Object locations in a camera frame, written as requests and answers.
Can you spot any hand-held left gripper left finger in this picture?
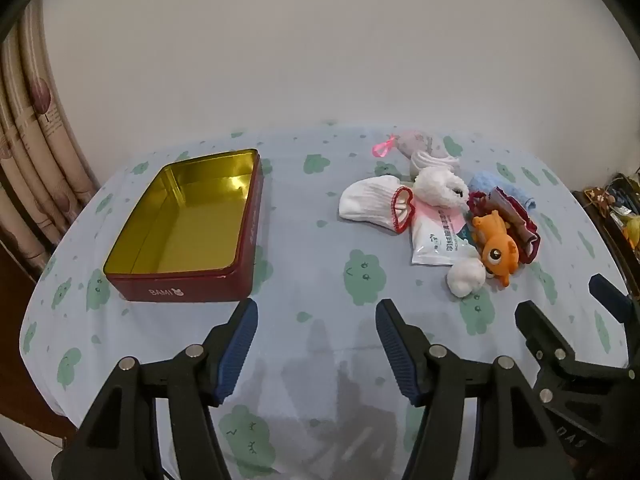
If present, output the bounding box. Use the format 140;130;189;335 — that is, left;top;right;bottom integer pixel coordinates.
52;299;259;480

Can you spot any pink pouch with pink loop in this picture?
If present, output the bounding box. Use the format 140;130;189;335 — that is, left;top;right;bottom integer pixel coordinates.
372;130;448;159

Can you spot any white fluffy sock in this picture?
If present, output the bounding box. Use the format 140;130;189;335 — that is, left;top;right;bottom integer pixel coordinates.
412;166;470;208

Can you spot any pink and white wipes packet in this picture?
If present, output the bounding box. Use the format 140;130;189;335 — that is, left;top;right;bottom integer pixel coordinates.
411;200;481;267

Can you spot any red tin box gold inside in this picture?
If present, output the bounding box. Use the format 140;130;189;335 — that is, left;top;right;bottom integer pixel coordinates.
103;149;264;303

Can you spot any beige patterned curtain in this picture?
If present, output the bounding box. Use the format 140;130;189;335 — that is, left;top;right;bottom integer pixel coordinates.
0;0;101;281

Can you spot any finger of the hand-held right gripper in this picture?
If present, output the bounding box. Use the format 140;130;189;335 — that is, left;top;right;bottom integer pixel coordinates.
515;300;581;381
588;273;632;326

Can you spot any grey white striped sock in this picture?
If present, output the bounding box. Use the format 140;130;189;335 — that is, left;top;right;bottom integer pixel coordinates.
410;150;461;178

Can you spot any cluttered dark side shelf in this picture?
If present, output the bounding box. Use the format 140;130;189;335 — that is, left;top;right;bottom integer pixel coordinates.
572;170;640;291

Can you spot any white plush ball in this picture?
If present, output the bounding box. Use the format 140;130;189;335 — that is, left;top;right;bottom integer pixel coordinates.
446;257;487;298

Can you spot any white sock with red trim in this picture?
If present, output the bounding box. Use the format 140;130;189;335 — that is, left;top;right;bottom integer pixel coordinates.
339;176;417;235

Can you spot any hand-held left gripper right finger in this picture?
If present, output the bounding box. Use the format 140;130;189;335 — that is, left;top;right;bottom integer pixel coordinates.
375;299;576;480

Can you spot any orange plush toy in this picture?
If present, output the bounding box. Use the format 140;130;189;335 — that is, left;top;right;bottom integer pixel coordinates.
471;211;521;288

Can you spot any light blue towel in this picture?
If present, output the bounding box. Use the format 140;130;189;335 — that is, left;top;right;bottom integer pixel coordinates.
469;171;537;211

